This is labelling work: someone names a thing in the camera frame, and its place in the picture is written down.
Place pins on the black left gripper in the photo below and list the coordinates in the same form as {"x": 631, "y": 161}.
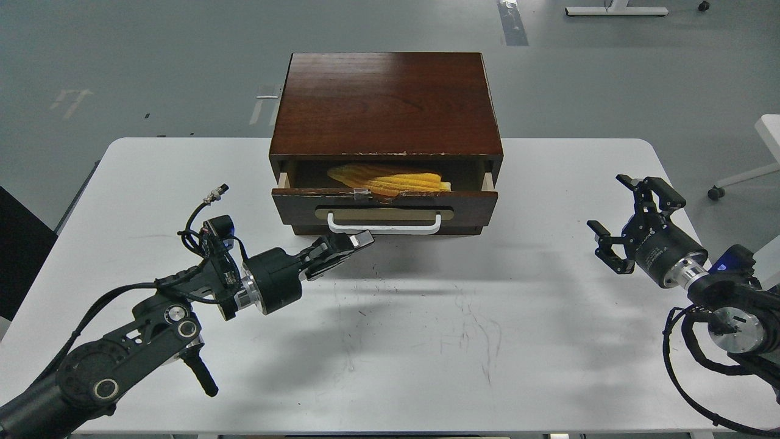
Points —
{"x": 274, "y": 275}

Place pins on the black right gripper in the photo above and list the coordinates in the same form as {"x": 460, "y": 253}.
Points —
{"x": 650, "y": 240}

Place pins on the wooden drawer with white handle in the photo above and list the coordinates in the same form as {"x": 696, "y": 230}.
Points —
{"x": 315, "y": 211}

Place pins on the yellow corn cob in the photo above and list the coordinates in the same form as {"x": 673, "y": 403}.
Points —
{"x": 386, "y": 180}

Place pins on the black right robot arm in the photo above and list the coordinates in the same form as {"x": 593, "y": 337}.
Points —
{"x": 733, "y": 328}

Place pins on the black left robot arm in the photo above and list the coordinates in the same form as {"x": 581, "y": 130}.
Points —
{"x": 86, "y": 382}

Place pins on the dark wooden cabinet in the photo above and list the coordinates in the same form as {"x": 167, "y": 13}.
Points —
{"x": 397, "y": 106}

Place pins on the white table leg base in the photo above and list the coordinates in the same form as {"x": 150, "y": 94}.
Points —
{"x": 616, "y": 8}

